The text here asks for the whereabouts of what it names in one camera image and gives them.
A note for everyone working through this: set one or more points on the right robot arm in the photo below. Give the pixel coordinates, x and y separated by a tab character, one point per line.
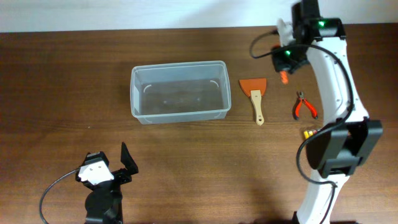
348	134

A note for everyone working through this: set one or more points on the clear pack of markers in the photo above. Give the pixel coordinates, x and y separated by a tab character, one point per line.
308	133

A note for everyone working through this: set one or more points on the clear plastic container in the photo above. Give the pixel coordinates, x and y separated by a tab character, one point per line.
180	92

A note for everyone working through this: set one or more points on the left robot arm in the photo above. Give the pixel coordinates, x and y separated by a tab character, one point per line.
103	204

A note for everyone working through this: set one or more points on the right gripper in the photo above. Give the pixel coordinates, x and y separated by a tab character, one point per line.
280	65

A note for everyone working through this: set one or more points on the orange bit holder strip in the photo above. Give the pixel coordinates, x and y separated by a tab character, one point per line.
283	77

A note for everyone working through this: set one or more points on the orange scraper wooden handle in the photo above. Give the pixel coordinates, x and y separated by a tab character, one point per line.
255	88

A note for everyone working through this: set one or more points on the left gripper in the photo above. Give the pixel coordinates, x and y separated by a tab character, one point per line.
127	160

